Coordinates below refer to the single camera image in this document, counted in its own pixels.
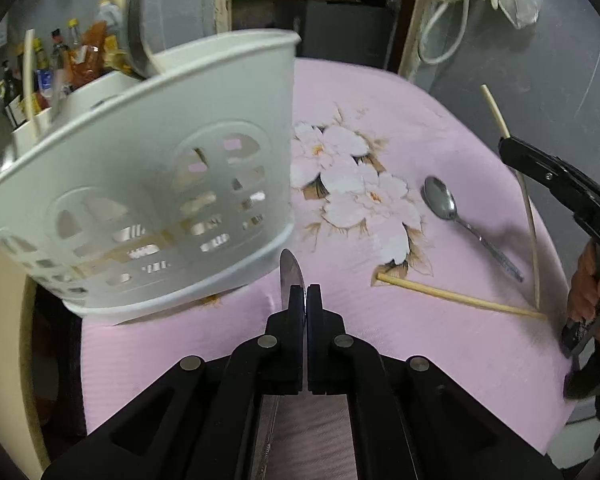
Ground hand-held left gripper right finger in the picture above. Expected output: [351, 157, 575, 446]
[307, 284, 563, 480]

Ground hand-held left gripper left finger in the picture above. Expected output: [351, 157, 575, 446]
[41, 285, 306, 480]

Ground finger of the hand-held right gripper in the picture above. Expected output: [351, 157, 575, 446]
[498, 136, 600, 211]

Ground white plastic utensil holder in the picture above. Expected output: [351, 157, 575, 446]
[0, 30, 302, 328]

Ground large metal ladle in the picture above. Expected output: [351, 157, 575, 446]
[126, 0, 162, 81]

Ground person's right hand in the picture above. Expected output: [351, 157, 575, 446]
[566, 240, 600, 342]

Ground pink floral tablecloth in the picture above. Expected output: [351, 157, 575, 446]
[80, 57, 581, 480]

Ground silver spoon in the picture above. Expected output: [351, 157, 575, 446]
[421, 176, 525, 283]

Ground black cabinet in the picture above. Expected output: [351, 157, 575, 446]
[295, 0, 398, 68]

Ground chilli powder bag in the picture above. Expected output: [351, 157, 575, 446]
[62, 21, 115, 88]

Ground oil jug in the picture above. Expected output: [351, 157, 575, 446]
[96, 0, 129, 68]

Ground dark pump bottle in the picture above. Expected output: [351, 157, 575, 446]
[0, 60, 22, 127]

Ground clear bottle yellow cap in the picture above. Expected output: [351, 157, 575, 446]
[66, 19, 83, 56]

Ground red cap sauce bottle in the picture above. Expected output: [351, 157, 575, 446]
[50, 29, 68, 63]

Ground soy sauce bottle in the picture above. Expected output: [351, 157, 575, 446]
[32, 37, 49, 73]

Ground white hose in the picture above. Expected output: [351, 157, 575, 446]
[419, 0, 473, 66]

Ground wooden door frame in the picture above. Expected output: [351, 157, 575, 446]
[212, 0, 436, 81]

